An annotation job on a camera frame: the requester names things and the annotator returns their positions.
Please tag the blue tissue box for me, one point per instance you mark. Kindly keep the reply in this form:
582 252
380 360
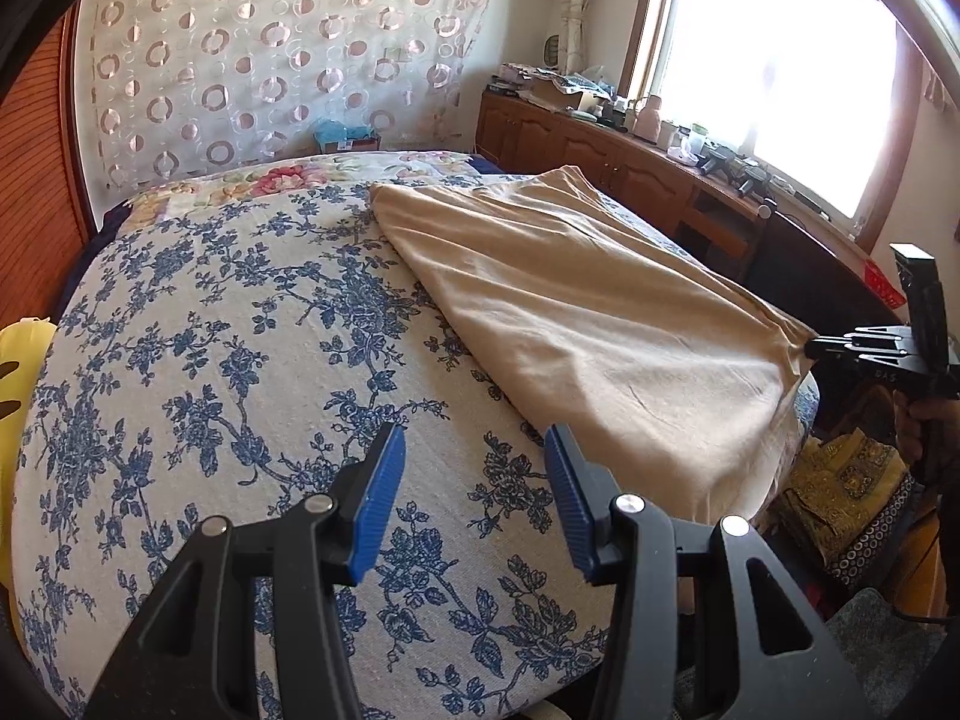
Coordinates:
346 136

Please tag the yellow patterned cloth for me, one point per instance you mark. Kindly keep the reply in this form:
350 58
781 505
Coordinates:
855 495

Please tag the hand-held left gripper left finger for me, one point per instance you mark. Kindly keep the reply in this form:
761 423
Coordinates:
375 510

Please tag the grey mat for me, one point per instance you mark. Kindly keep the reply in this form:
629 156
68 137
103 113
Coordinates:
885 660

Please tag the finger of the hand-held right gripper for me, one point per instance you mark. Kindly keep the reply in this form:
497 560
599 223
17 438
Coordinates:
832 345
874 364

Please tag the person's right hand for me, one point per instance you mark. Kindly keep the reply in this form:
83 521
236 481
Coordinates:
930 427

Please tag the colourful floral pillow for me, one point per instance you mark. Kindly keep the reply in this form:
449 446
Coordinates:
285 178

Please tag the pink thermos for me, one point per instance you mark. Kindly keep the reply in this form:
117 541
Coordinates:
654 120

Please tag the window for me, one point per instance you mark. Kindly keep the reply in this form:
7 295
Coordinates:
772 52

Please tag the white kettle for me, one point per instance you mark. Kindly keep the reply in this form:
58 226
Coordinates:
634 114

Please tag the pile of papers and boxes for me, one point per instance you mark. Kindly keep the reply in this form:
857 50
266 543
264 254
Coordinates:
547 86

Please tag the black hand tool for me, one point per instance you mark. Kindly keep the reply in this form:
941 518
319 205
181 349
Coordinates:
731 169

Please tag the beige printed t-shirt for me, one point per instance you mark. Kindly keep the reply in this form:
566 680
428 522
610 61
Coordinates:
585 315

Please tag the blue floral bed sheet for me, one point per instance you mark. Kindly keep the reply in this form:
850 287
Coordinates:
225 330

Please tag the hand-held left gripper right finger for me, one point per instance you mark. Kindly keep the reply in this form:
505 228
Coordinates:
574 510

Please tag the dark wooden board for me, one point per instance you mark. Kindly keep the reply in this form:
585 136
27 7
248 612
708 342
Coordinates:
810 270

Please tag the sheer circle-pattern curtain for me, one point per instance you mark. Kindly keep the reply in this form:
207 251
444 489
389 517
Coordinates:
262 52

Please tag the floral window drape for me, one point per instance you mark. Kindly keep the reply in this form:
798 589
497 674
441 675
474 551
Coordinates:
577 0

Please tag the wooden cabinet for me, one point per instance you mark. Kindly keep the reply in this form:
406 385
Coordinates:
585 150

